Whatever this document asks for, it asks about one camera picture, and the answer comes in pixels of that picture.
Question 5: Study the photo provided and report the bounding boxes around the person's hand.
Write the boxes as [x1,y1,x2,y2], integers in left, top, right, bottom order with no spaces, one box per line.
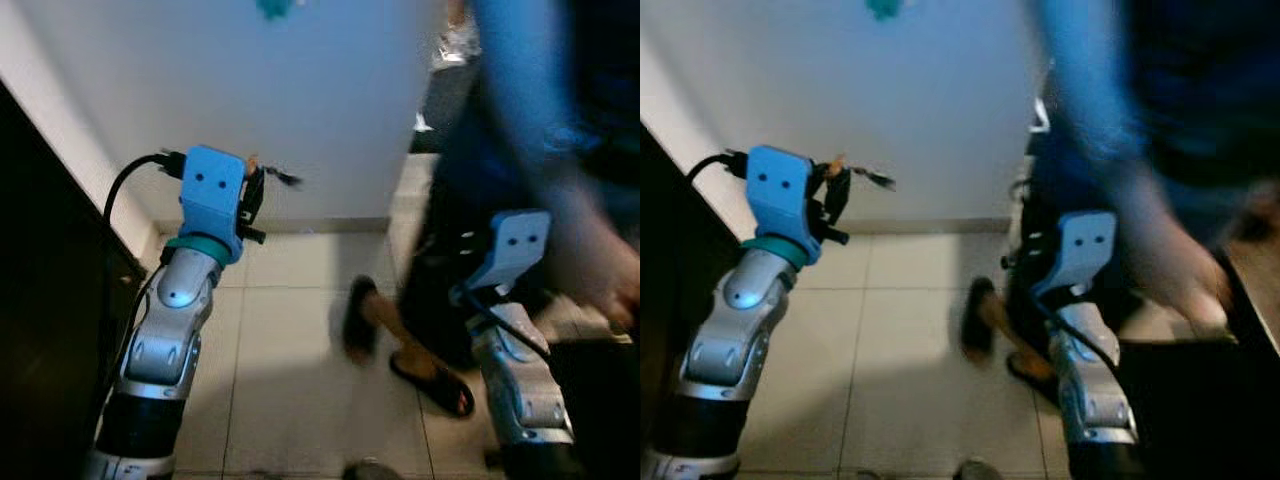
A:
[1130,205,1236,336]
[560,215,641,331]

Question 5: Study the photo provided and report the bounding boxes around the person's foot in black sandal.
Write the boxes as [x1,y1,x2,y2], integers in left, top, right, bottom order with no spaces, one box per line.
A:
[340,275,385,363]
[960,277,1001,361]
[388,348,477,419]
[1003,350,1063,409]

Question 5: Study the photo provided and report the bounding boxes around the black cabinet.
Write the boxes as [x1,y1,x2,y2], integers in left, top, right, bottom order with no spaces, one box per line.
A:
[640,125,746,480]
[0,80,149,480]

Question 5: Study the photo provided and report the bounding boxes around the person's dark trousered legs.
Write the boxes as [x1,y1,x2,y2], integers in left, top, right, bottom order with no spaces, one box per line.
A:
[1000,130,1141,351]
[395,95,566,371]

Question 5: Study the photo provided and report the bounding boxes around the black floor mat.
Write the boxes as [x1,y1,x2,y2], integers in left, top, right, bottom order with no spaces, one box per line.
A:
[408,60,481,156]

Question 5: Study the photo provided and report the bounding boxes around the person's dark clothed torso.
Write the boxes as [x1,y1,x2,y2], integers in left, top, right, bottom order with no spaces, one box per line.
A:
[555,0,641,206]
[1125,0,1280,196]

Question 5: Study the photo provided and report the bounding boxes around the white sneaker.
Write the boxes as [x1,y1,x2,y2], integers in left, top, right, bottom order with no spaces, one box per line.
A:
[430,15,484,71]

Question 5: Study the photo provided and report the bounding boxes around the grey robot right foot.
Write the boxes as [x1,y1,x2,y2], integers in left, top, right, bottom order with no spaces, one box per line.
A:
[342,458,403,480]
[950,458,1006,480]

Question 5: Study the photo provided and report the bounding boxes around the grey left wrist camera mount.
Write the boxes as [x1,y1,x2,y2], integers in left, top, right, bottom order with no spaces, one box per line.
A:
[745,145,816,263]
[178,145,249,263]

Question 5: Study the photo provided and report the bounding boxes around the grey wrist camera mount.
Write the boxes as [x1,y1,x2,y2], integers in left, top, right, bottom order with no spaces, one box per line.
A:
[178,145,249,263]
[462,208,553,293]
[1032,210,1119,296]
[745,145,816,263]

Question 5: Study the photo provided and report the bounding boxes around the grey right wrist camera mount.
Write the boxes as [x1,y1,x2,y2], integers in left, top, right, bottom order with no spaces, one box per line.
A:
[1032,210,1119,296]
[462,208,553,293]

